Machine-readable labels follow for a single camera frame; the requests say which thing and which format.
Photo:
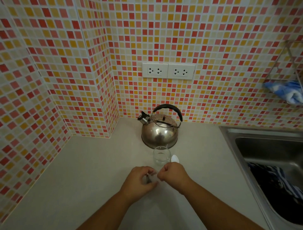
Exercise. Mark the person's left hand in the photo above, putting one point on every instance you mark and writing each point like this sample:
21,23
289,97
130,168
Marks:
133,184

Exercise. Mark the clear drinking glass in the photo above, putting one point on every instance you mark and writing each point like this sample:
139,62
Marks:
161,156

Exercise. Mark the stainless steel sink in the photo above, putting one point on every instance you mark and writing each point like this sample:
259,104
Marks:
260,147

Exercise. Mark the blue and white cloth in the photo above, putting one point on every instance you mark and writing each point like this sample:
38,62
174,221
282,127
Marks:
287,91

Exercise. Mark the person's left forearm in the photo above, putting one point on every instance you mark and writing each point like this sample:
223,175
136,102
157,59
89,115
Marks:
107,214

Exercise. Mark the person's right forearm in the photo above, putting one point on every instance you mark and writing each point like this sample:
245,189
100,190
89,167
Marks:
213,208

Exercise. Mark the stainless steel whistling kettle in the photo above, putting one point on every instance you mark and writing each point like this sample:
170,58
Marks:
159,135

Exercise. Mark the person's right hand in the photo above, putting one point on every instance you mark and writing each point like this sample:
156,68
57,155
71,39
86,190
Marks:
176,175

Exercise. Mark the white plastic spoon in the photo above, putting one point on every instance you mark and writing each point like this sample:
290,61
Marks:
175,159

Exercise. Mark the dark striped cloth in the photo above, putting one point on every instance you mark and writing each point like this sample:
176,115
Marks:
277,189

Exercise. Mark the person's left thumb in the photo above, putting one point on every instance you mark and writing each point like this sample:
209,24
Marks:
151,186

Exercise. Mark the white double wall socket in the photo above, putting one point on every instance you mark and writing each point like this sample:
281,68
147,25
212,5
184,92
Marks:
181,71
155,70

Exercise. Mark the small clear sachet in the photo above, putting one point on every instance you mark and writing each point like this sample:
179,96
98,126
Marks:
153,176

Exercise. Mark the person's right fingers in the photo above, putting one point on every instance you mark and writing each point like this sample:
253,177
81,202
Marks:
163,173

